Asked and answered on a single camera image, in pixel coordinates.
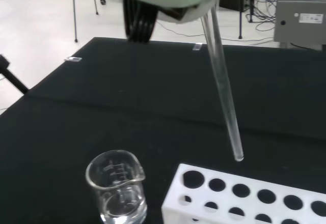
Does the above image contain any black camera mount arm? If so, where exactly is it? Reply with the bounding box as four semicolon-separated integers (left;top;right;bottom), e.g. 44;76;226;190
0;54;29;95

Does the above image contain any white test tube rack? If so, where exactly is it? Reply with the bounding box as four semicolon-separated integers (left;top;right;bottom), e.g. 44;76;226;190
161;163;326;224

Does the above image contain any black table cloth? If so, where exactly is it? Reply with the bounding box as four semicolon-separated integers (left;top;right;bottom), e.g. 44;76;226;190
0;37;326;224

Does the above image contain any black floor cable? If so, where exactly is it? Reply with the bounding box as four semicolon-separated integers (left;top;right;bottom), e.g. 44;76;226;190
244;0;278;33

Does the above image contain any grey metal control box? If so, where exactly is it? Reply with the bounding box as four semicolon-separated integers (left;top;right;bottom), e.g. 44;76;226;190
274;0;326;51

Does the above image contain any small glass beaker with water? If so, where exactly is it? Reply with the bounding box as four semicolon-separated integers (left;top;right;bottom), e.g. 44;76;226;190
85;150;148;224

